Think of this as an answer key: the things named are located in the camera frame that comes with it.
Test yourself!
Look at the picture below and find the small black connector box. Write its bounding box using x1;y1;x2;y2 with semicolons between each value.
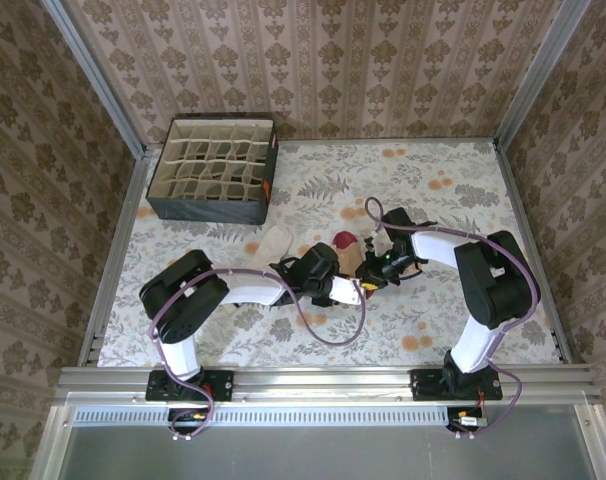
167;407;210;437

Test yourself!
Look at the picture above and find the floral print tablecloth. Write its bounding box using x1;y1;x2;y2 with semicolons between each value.
96;138;560;370

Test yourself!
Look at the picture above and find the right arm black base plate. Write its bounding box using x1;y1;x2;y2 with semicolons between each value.
410;368;504;402

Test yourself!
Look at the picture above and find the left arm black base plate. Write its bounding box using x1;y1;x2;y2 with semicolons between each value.
146;368;235;402

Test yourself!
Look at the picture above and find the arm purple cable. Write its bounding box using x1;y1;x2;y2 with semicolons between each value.
365;196;540;441
147;267;369;441

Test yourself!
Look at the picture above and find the black connector box white plug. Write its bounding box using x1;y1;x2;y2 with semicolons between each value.
446;407;489;434

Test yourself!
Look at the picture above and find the white sock with black stripes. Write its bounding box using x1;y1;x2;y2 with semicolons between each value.
221;224;295;317

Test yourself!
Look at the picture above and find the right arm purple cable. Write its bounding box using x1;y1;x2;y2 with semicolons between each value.
365;196;540;441

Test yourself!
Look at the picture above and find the thin aluminium table edge rail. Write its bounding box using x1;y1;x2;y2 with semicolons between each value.
276;133;499;147

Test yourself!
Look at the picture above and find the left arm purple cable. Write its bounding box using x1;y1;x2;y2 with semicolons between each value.
147;267;369;441

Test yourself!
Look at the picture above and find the beige sock with maroon toe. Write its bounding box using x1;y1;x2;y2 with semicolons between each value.
332;231;370;281

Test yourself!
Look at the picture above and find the long aluminium mounting rail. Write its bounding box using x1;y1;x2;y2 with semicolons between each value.
52;365;598;407

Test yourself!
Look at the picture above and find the aluminium frame strut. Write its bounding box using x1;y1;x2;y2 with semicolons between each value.
28;403;77;480
572;403;606;480

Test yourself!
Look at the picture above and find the slotted grey cable duct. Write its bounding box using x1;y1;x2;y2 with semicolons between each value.
72;405;489;427

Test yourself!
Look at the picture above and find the grey fabric organizer box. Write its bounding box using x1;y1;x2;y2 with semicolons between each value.
145;113;280;226

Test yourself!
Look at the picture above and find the aluminium frame post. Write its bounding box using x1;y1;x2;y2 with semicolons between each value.
492;0;598;150
38;0;150;157

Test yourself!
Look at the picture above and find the grey metal panel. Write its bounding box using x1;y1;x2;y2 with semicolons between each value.
57;424;600;480

